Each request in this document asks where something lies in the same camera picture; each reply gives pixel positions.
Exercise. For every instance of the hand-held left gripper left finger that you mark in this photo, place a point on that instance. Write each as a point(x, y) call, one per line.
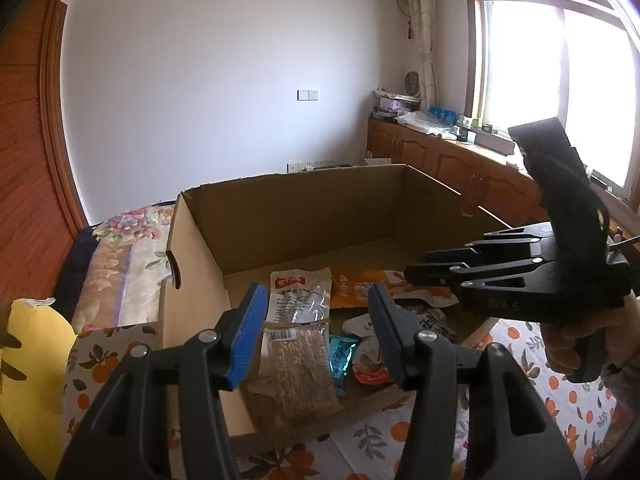
point(247, 335)

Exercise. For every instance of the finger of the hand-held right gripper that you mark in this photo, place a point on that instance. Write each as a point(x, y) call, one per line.
point(440, 276)
point(445, 259)

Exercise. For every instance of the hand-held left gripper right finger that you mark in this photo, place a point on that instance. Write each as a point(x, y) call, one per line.
point(387, 330)

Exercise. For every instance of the small white snack packet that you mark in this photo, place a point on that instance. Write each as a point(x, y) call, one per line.
point(360, 325)

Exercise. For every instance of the round orange snack packet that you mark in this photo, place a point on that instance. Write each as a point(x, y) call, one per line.
point(367, 367)

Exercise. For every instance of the silver printed snack packet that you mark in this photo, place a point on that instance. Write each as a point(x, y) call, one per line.
point(435, 322)

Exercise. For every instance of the teal snack packet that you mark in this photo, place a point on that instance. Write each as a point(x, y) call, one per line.
point(342, 360)

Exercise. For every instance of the clear white snack packet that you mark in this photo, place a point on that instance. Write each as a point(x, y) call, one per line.
point(295, 300)

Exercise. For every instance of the brown grain bar packet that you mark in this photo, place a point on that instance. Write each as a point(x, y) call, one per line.
point(300, 375)

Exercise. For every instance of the brown cardboard box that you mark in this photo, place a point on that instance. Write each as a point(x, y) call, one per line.
point(300, 220)

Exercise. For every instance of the person's right forearm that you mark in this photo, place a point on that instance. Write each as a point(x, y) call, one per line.
point(627, 390)

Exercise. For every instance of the person's right hand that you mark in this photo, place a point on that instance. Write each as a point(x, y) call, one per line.
point(562, 342)

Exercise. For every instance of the wooden cabinet counter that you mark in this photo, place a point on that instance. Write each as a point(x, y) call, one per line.
point(425, 155)

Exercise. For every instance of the white paper bag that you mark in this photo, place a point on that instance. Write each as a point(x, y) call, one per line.
point(376, 161)

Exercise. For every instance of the clear plastic bag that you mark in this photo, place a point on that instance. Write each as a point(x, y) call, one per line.
point(425, 122)

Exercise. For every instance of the wooden framed window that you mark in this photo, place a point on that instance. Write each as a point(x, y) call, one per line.
point(525, 60)

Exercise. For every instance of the row of blue bottles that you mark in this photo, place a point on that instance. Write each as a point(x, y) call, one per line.
point(442, 114)

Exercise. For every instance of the floral blanket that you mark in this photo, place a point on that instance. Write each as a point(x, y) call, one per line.
point(120, 260)

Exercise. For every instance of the stack of small boxes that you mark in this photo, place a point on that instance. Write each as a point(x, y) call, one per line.
point(395, 105)

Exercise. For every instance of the round dark fan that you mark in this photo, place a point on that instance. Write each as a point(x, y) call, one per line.
point(412, 83)

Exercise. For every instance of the orange fruit print tablecloth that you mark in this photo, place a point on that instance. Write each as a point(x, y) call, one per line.
point(565, 410)

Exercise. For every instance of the cream patterned curtain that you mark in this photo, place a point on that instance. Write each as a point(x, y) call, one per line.
point(425, 35)

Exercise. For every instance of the yellow plush toy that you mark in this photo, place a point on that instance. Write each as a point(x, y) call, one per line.
point(35, 360)

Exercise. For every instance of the brown wooden slatted wardrobe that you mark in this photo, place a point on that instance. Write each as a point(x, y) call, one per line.
point(25, 160)

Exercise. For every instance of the wall power sockets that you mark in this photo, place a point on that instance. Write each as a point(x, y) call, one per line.
point(320, 165)

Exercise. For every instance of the white wall switch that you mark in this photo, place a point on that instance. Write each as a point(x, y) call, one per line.
point(307, 94)

